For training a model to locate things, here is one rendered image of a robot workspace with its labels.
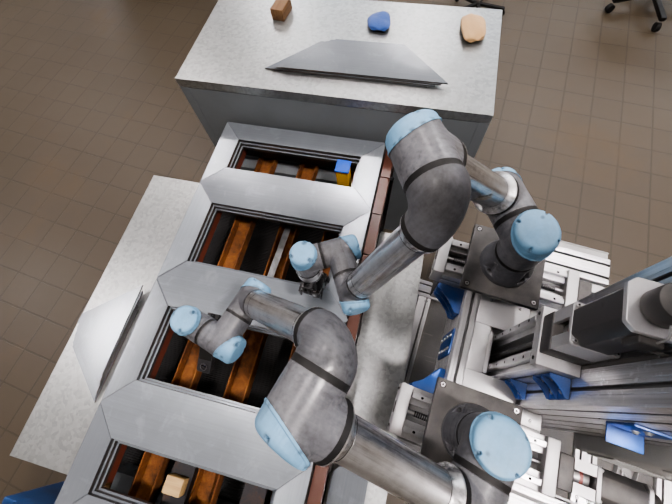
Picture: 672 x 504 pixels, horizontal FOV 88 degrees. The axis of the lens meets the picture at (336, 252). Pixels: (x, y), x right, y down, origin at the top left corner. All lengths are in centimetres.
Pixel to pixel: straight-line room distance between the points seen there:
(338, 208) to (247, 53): 80
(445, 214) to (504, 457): 49
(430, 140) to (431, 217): 14
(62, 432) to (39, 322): 135
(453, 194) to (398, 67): 101
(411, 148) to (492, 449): 60
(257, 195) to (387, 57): 76
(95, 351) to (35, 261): 162
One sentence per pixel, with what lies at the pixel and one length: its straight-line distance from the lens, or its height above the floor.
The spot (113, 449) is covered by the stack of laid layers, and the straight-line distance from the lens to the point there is 148.
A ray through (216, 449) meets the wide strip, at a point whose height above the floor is 86.
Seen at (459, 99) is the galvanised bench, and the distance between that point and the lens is 151.
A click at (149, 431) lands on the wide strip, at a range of 139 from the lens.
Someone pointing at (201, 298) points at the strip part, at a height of 86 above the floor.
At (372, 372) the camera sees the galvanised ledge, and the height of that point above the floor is 68.
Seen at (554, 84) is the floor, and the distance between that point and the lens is 340.
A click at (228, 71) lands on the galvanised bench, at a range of 172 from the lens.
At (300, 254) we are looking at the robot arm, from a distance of 93.
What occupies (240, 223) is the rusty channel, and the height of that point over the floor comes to 68.
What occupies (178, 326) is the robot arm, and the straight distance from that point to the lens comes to 97.
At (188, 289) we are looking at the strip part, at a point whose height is 86.
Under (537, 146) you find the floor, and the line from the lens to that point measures 293.
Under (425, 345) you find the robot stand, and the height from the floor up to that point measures 21.
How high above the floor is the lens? 207
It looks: 66 degrees down
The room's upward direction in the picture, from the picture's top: 11 degrees counter-clockwise
